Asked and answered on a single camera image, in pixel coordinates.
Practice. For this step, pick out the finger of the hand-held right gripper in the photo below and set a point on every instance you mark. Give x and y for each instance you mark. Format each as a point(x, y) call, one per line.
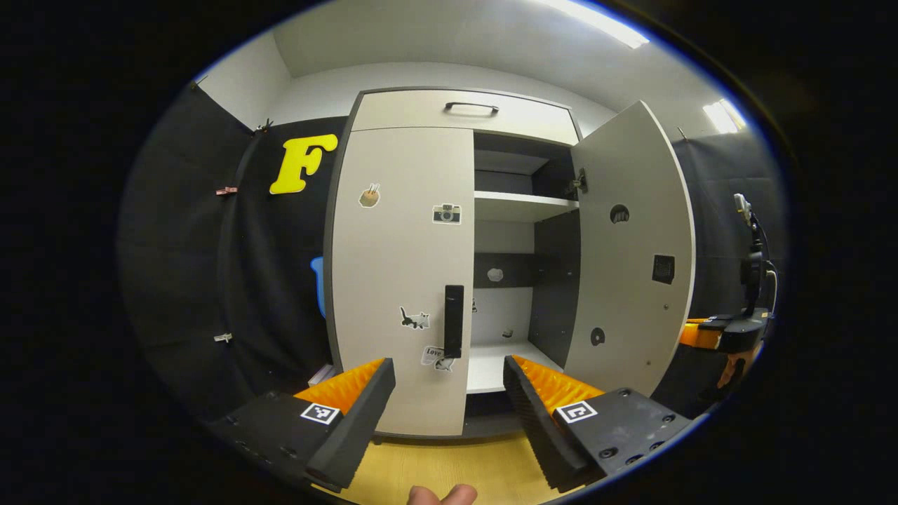
point(698, 335)

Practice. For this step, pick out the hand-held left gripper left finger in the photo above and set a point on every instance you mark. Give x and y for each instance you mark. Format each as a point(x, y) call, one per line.
point(351, 428)

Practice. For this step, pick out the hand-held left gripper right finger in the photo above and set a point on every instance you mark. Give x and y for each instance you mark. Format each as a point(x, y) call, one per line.
point(540, 428)

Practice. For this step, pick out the beige cabinet door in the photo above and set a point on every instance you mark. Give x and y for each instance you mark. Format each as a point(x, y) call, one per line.
point(400, 266)
point(631, 315)

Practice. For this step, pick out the white cabinet bottom shelf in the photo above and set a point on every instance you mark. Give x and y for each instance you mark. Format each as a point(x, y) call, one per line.
point(501, 368)

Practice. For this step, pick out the white cabinet shelf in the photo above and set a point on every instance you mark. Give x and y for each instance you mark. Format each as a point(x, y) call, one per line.
point(519, 207)
point(501, 368)

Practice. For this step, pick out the grey double-door shoe cabinet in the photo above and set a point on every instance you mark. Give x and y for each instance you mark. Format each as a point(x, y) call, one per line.
point(554, 294)

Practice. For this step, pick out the metal right door hinge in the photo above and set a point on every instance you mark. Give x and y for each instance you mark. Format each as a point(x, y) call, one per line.
point(577, 184)

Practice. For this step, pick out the beige cabinet drawer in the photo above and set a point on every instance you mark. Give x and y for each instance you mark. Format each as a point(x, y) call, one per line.
point(407, 111)

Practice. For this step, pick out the small white box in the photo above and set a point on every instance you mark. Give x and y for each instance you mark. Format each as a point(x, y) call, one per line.
point(323, 375)

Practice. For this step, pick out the small ceiling light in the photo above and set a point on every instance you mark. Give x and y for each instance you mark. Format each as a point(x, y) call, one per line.
point(722, 116)

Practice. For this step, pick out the black backdrop cloth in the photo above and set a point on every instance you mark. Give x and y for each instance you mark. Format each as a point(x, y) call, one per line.
point(182, 280)

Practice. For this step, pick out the long ceiling light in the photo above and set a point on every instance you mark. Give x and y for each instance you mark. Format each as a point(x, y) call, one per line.
point(603, 21)

